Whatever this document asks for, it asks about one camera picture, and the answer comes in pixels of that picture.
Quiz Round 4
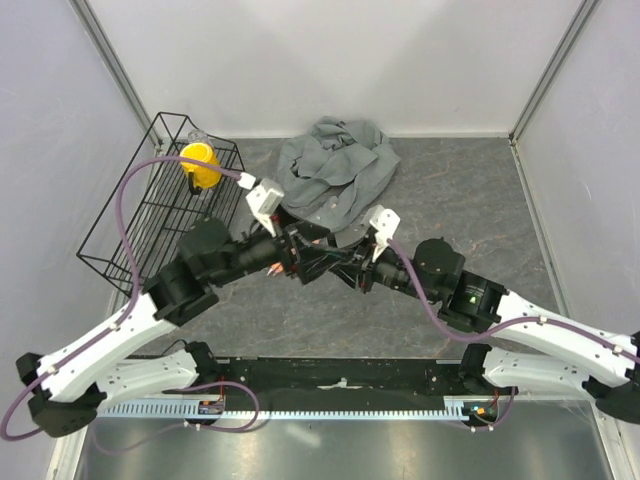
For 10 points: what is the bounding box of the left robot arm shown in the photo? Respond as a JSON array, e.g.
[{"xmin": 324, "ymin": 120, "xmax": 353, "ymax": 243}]
[{"xmin": 16, "ymin": 214, "xmax": 349, "ymax": 438}]

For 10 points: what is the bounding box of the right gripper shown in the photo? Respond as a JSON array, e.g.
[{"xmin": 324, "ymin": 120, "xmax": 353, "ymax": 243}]
[{"xmin": 330, "ymin": 232, "xmax": 439, "ymax": 305}]

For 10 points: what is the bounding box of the yellow cup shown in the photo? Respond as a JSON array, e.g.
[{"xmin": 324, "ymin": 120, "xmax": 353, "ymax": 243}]
[{"xmin": 180, "ymin": 142, "xmax": 221, "ymax": 195}]

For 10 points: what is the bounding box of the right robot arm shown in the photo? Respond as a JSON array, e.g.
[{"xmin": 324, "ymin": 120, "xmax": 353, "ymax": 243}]
[{"xmin": 337, "ymin": 229, "xmax": 639, "ymax": 424}]

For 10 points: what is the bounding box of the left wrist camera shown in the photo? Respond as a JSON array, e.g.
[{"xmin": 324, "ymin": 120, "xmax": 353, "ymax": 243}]
[{"xmin": 237, "ymin": 172, "xmax": 284, "ymax": 238}]

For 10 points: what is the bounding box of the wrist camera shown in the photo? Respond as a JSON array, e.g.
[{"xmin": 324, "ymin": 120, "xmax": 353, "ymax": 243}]
[
  {"xmin": 364, "ymin": 204, "xmax": 400, "ymax": 263},
  {"xmin": 237, "ymin": 172, "xmax": 284, "ymax": 238}
]

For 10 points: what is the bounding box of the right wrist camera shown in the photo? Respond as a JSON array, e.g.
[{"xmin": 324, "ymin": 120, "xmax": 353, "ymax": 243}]
[{"xmin": 364, "ymin": 204, "xmax": 400, "ymax": 263}]

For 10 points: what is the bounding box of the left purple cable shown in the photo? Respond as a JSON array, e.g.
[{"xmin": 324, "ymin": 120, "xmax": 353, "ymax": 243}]
[{"xmin": 0, "ymin": 154, "xmax": 251, "ymax": 444}]

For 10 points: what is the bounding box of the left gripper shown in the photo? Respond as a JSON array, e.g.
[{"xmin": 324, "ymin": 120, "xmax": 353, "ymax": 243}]
[{"xmin": 210, "ymin": 204, "xmax": 348, "ymax": 287}]

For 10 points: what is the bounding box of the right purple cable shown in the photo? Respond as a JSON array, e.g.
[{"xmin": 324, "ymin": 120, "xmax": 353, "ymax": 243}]
[{"xmin": 387, "ymin": 237, "xmax": 640, "ymax": 366}]

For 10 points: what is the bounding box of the purple cable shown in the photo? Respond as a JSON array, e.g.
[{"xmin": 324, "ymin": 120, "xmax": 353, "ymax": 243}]
[
  {"xmin": 0, "ymin": 154, "xmax": 251, "ymax": 444},
  {"xmin": 387, "ymin": 237, "xmax": 640, "ymax": 366}
]

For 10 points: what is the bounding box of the slotted cable duct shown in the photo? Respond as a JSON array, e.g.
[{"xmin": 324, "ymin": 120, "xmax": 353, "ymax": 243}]
[{"xmin": 99, "ymin": 390, "xmax": 467, "ymax": 421}]

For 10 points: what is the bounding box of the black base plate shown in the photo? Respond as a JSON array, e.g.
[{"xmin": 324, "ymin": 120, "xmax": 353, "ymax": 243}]
[{"xmin": 149, "ymin": 354, "xmax": 521, "ymax": 414}]

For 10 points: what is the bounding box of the grey shirt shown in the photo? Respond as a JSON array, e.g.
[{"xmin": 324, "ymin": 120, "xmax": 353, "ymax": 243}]
[{"xmin": 275, "ymin": 116, "xmax": 400, "ymax": 233}]

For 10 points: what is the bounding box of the black wire basket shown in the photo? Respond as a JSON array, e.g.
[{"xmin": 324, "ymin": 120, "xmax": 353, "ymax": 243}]
[{"xmin": 76, "ymin": 112, "xmax": 242, "ymax": 296}]

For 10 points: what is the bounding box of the mannequin hand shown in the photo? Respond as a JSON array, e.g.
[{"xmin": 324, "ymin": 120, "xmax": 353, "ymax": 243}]
[{"xmin": 267, "ymin": 263, "xmax": 284, "ymax": 276}]

